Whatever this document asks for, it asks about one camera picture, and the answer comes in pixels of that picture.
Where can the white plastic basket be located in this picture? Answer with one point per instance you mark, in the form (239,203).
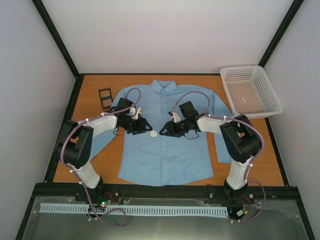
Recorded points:
(250,92)

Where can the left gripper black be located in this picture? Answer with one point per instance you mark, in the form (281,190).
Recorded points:
(140,126)

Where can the light blue shirt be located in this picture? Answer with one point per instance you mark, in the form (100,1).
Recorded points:
(164,160)

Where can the light blue cable duct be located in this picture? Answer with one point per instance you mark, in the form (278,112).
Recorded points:
(136,210)

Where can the round floral brooch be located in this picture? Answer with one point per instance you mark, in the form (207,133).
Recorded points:
(153,134)

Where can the black front rail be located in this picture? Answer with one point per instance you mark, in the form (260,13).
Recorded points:
(117,192)

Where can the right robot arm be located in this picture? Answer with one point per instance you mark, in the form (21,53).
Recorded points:
(243,142)

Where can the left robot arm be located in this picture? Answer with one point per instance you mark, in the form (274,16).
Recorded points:
(74,143)

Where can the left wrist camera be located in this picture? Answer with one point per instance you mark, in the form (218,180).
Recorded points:
(135,112)

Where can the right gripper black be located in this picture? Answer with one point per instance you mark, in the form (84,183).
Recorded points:
(171,131)

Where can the small green circuit board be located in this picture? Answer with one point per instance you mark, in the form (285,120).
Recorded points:
(104,204)

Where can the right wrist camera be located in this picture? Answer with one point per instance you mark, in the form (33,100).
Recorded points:
(174,116)

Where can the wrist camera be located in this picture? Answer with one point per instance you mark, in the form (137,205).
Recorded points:
(174,116)
(135,112)

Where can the black display case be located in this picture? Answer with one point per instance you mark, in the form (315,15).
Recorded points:
(106,98)

